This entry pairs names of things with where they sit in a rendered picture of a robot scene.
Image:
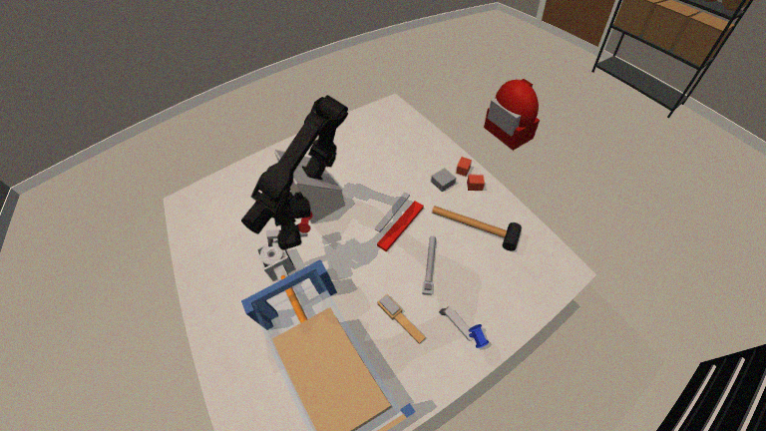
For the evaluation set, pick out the small red block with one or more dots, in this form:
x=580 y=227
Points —
x=463 y=166
x=475 y=183

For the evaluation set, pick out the black-headed mallet with wooden handle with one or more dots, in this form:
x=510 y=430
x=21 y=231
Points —
x=511 y=235

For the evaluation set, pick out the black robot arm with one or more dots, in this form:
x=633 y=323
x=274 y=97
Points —
x=275 y=183

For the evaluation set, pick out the red flat bar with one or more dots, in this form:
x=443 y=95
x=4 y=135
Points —
x=400 y=225

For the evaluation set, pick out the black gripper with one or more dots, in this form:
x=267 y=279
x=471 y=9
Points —
x=288 y=236

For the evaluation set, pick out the dark blue rectangular frame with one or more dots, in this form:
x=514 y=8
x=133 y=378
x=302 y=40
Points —
x=281 y=283

